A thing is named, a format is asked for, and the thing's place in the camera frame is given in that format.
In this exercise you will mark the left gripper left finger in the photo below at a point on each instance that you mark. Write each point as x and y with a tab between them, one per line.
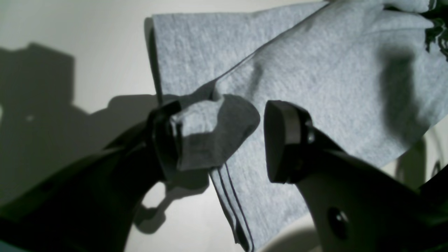
90	205

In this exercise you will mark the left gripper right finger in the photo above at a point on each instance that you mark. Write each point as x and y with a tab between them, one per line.
355	207

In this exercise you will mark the grey T-shirt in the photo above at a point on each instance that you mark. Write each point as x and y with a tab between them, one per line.
372	74

